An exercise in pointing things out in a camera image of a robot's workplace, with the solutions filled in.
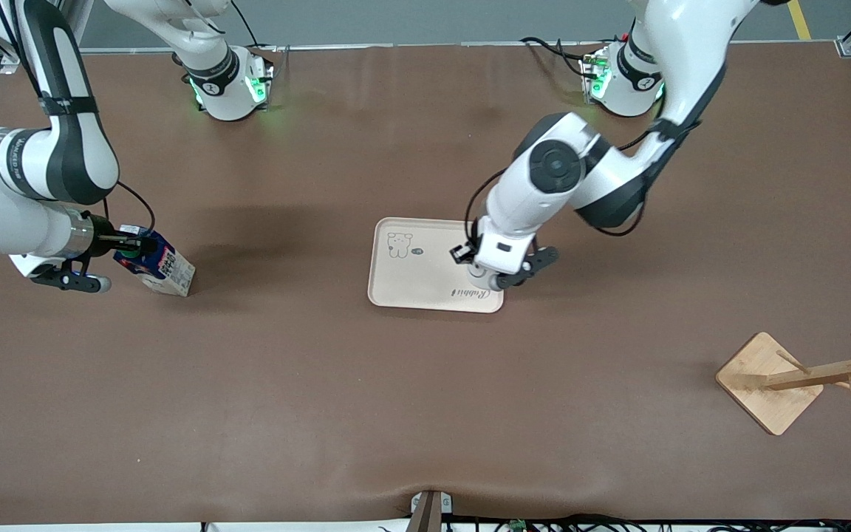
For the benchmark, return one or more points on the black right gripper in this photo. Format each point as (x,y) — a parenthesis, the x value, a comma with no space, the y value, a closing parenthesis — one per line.
(103,237)

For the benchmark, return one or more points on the blue milk carton green cap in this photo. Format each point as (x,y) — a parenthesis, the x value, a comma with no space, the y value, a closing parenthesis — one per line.
(171,273)

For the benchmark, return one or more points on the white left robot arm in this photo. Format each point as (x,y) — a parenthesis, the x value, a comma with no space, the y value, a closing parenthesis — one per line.
(521,203)

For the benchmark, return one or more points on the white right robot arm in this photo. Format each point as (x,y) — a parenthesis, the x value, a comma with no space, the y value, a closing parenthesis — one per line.
(34,155)

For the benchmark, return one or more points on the cream tray with bear print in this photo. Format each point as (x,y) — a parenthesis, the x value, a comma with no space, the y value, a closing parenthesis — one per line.
(411,288)

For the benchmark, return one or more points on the metal base connector plate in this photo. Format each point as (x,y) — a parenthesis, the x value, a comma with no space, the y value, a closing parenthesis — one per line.
(592,74)
(269,77)

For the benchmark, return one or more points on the wooden mug stand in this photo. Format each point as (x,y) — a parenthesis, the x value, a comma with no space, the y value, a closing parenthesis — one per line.
(765,391)

